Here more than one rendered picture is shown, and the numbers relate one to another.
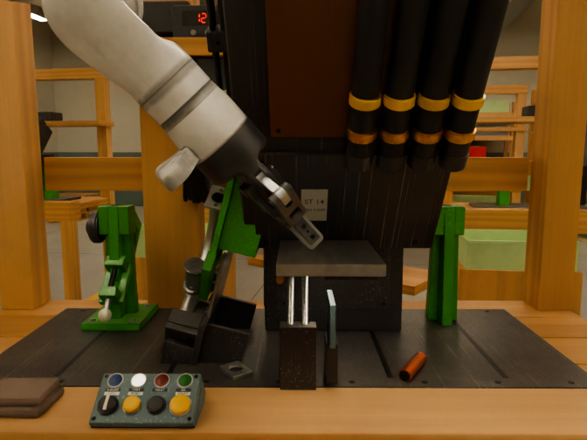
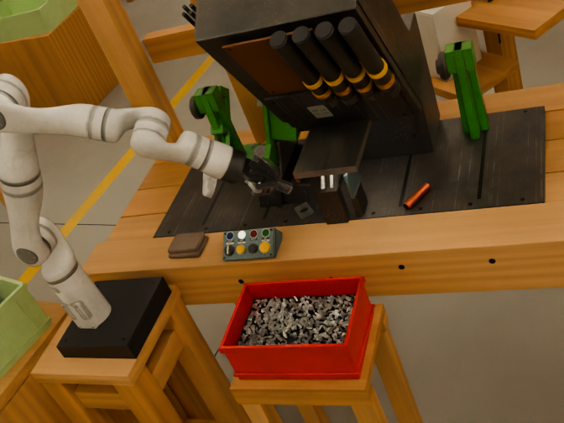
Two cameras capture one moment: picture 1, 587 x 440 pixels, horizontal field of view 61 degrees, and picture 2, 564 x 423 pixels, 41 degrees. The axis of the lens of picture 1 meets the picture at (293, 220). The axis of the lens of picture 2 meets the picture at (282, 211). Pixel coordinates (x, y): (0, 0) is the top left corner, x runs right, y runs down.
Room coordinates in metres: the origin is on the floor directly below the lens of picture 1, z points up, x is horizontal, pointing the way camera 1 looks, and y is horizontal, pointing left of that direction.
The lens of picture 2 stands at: (-0.67, -0.66, 2.11)
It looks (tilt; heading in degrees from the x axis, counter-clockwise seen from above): 35 degrees down; 29
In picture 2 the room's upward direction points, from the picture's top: 23 degrees counter-clockwise
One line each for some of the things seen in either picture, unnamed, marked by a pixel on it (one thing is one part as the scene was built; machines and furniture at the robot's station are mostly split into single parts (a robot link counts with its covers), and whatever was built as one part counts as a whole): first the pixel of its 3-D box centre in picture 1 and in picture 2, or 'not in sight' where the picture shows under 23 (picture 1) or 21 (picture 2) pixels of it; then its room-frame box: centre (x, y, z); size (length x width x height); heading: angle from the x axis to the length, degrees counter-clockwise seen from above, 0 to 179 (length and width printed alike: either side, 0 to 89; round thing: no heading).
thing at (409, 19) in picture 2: (330, 247); (371, 91); (1.14, -0.09, 1.07); 0.30 x 0.18 x 0.34; 90
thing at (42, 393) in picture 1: (21, 396); (187, 245); (0.73, 0.42, 0.91); 0.10 x 0.08 x 0.03; 87
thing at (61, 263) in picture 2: not in sight; (46, 250); (0.49, 0.63, 1.15); 0.09 x 0.09 x 0.17; 2
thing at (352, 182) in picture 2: (330, 335); (355, 185); (0.85, -0.07, 0.97); 0.10 x 0.02 x 0.14; 0
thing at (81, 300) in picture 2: not in sight; (79, 294); (0.49, 0.63, 0.99); 0.09 x 0.09 x 0.17; 85
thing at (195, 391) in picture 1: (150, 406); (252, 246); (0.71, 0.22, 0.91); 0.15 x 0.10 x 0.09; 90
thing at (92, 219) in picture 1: (95, 226); (196, 107); (1.13, 0.45, 1.12); 0.07 x 0.03 x 0.08; 0
